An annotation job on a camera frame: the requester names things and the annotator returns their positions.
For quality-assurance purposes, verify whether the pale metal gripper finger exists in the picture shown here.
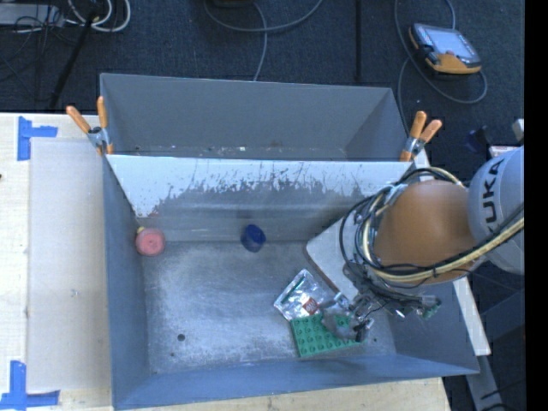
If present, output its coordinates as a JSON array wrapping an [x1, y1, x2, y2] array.
[[352, 307, 375, 343], [321, 301, 355, 338]]

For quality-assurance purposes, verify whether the green studded building plate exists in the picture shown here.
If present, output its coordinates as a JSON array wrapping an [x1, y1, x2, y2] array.
[[289, 310, 370, 359]]

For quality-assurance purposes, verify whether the clear plastic packet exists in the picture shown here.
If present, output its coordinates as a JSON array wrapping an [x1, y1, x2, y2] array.
[[272, 268, 344, 320]]

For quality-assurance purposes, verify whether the blue plastic cup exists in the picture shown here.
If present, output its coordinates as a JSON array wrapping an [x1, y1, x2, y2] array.
[[240, 223, 267, 253]]

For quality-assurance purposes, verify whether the grey metal bin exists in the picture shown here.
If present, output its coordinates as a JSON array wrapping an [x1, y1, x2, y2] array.
[[98, 73, 481, 411]]

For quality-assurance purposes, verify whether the pink round toy fruit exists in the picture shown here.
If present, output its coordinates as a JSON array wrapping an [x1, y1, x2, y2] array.
[[135, 226, 167, 257]]

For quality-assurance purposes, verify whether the pale wood flat board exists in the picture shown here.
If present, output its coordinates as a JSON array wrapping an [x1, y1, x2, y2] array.
[[25, 137, 113, 397]]

